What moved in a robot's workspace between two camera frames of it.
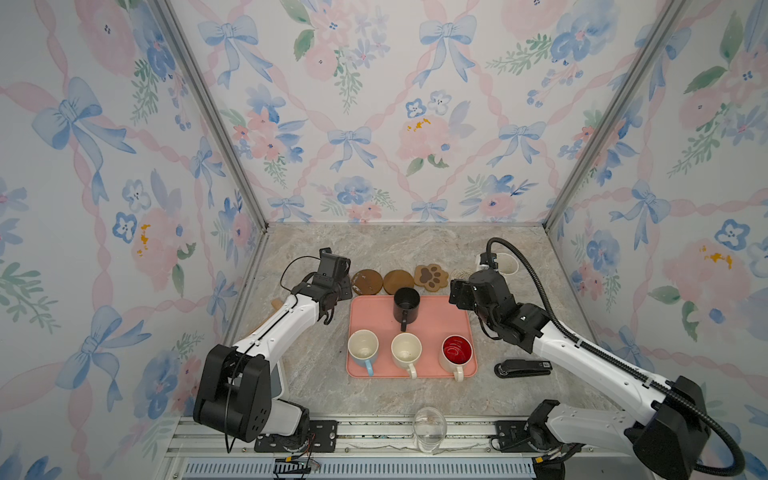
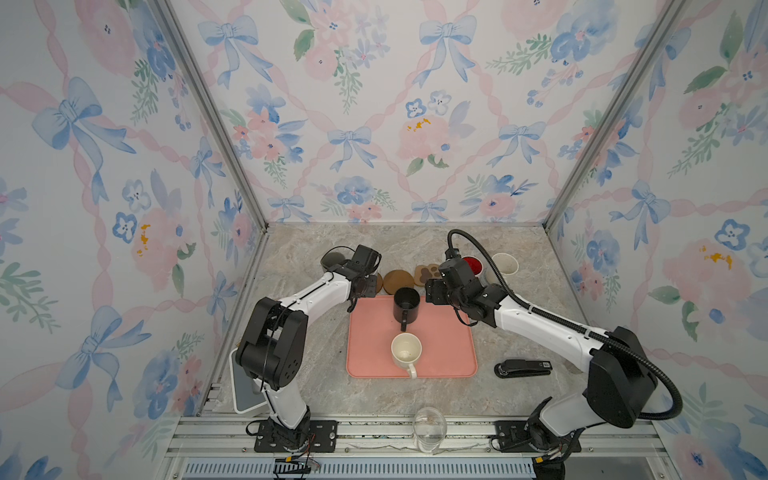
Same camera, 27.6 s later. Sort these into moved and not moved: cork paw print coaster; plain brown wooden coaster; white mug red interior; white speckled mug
Moved: white mug red interior
Not moved: plain brown wooden coaster; white speckled mug; cork paw print coaster
